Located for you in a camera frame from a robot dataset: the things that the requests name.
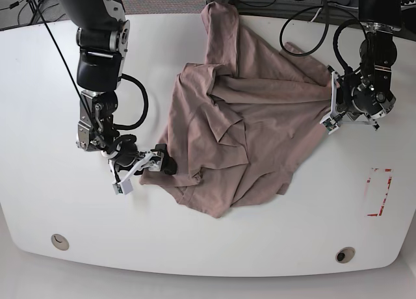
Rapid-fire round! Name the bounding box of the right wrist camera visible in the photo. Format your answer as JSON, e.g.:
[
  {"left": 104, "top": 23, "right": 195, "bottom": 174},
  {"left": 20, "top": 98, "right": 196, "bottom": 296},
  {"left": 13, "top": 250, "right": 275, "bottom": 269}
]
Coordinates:
[{"left": 112, "top": 180, "right": 133, "bottom": 195}]

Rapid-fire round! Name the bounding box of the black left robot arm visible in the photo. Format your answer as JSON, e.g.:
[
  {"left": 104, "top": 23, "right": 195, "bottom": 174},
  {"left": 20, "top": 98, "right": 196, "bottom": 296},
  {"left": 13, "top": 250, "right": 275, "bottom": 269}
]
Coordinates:
[{"left": 320, "top": 0, "right": 402, "bottom": 133}]

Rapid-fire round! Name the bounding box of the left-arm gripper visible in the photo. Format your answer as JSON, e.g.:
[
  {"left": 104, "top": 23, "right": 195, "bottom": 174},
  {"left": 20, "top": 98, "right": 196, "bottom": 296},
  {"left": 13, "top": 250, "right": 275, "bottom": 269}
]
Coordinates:
[{"left": 320, "top": 66, "right": 396, "bottom": 130}]

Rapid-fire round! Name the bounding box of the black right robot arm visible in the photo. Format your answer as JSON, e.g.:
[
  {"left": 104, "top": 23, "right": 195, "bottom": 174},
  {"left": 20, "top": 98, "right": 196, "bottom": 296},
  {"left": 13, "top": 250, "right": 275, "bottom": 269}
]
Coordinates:
[{"left": 58, "top": 0, "right": 177, "bottom": 176}]

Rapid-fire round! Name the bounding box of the dusty pink T-shirt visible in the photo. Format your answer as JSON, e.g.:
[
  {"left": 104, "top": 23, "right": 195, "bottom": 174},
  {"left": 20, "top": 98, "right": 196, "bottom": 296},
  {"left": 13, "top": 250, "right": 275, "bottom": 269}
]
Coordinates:
[{"left": 140, "top": 2, "right": 332, "bottom": 218}]

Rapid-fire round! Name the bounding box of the table grommet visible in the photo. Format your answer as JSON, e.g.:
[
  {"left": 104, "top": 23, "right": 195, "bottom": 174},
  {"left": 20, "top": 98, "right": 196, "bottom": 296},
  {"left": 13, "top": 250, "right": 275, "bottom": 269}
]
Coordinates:
[
  {"left": 335, "top": 247, "right": 356, "bottom": 264},
  {"left": 51, "top": 234, "right": 70, "bottom": 251}
]

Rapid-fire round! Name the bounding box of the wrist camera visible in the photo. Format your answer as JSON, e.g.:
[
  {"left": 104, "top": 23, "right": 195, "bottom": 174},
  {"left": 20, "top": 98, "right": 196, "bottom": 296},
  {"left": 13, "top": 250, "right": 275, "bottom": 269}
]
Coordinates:
[
  {"left": 322, "top": 119, "right": 339, "bottom": 135},
  {"left": 112, "top": 180, "right": 133, "bottom": 195}
]

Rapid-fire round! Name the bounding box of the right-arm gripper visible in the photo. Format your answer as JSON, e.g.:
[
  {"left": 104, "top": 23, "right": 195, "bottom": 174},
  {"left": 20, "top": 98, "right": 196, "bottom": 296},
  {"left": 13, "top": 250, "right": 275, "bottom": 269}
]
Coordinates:
[{"left": 109, "top": 144, "right": 177, "bottom": 183}]

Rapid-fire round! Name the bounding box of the right table grommet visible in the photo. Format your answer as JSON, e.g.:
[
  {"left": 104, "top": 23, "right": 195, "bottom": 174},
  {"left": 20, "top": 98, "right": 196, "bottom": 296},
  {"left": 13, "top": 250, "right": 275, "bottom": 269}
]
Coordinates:
[{"left": 335, "top": 247, "right": 356, "bottom": 264}]

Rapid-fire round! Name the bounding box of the left table grommet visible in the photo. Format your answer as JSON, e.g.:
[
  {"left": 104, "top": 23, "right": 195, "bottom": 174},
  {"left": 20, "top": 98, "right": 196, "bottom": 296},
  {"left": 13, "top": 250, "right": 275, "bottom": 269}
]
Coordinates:
[{"left": 51, "top": 234, "right": 70, "bottom": 251}]

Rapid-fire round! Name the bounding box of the red tape marking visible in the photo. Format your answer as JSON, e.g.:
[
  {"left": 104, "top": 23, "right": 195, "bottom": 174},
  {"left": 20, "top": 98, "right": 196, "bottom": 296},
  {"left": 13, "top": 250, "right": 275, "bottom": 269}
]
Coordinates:
[{"left": 363, "top": 168, "right": 393, "bottom": 217}]

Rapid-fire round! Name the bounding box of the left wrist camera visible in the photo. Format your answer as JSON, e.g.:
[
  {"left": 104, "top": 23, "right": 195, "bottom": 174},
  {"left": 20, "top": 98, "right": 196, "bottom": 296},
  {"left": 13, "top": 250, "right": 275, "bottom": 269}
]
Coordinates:
[{"left": 322, "top": 119, "right": 339, "bottom": 135}]

